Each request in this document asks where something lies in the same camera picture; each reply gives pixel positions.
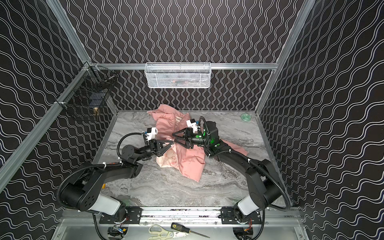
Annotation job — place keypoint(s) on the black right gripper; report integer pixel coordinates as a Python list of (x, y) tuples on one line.
[(186, 139)]

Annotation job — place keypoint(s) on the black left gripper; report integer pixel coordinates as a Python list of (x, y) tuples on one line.
[(156, 147)]

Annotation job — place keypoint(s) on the pink zip-up jacket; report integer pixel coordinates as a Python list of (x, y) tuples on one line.
[(190, 162)]

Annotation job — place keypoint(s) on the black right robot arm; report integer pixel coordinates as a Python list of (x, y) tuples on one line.
[(264, 185)]

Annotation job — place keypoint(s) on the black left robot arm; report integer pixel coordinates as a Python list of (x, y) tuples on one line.
[(80, 189)]

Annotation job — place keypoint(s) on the green transparent lid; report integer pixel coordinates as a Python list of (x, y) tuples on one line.
[(246, 117)]

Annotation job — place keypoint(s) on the small brass bell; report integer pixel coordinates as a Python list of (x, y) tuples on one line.
[(96, 112)]

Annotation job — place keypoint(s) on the black yellow screwdriver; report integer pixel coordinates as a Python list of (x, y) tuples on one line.
[(183, 229)]

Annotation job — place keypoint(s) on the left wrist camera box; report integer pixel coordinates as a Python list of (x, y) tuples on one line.
[(151, 133)]

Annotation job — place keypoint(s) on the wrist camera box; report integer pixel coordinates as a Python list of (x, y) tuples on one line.
[(151, 133), (192, 123)]

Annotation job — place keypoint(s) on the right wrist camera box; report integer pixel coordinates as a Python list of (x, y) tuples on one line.
[(192, 123)]

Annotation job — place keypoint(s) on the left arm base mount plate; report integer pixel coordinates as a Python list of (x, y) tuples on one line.
[(123, 215)]

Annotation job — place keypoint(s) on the white wire mesh basket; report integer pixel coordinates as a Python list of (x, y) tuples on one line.
[(178, 75)]

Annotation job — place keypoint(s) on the aluminium front rail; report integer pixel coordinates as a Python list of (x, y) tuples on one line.
[(188, 216)]

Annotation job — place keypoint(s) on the scissors with pale handles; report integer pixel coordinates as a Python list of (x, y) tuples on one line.
[(159, 233)]

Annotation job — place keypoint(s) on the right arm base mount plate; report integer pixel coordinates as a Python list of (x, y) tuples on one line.
[(241, 217)]

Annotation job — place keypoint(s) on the black wire basket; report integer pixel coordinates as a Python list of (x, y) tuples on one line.
[(93, 90)]

